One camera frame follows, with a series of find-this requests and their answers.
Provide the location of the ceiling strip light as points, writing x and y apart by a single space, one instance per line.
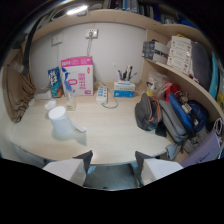
77 9

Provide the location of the white wall switch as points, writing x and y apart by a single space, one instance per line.
57 39

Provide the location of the small white cup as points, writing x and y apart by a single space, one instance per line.
50 105

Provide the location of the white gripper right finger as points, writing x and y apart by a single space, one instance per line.
156 169

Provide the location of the purple paper bag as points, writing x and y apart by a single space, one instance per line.
203 150

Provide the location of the white wall socket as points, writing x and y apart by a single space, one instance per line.
91 33

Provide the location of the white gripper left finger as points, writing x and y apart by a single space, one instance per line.
68 170

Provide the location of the wooden shelf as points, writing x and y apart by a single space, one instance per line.
181 78

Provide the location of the dark printed box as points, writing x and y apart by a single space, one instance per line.
154 51

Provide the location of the red packet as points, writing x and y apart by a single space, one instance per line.
172 90

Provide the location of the clear plastic bag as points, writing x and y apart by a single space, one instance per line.
158 83

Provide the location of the brown curtain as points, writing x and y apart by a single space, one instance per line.
18 88

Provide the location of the pink and white box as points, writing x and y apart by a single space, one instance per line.
77 76

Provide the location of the grey fabric bag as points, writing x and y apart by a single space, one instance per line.
171 124

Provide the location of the white boxes with red print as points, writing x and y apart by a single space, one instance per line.
180 54

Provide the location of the white power strip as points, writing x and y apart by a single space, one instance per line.
101 95

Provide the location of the clear glass bottle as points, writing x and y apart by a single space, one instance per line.
70 101

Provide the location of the grey and orange bag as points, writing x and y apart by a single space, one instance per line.
147 112

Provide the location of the blue snack packet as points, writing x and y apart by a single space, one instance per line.
55 82

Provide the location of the blue and white pen box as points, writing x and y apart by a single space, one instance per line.
124 89

